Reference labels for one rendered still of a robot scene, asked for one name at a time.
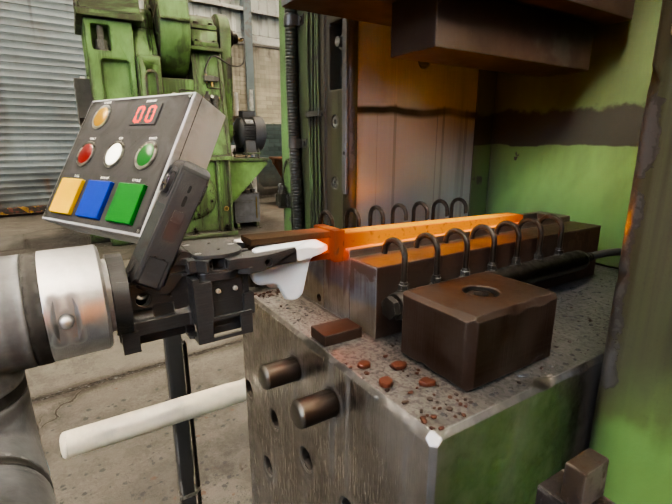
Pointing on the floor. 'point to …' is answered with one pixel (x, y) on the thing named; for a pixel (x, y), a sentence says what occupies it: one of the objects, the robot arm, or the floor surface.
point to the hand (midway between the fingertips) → (312, 240)
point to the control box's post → (180, 422)
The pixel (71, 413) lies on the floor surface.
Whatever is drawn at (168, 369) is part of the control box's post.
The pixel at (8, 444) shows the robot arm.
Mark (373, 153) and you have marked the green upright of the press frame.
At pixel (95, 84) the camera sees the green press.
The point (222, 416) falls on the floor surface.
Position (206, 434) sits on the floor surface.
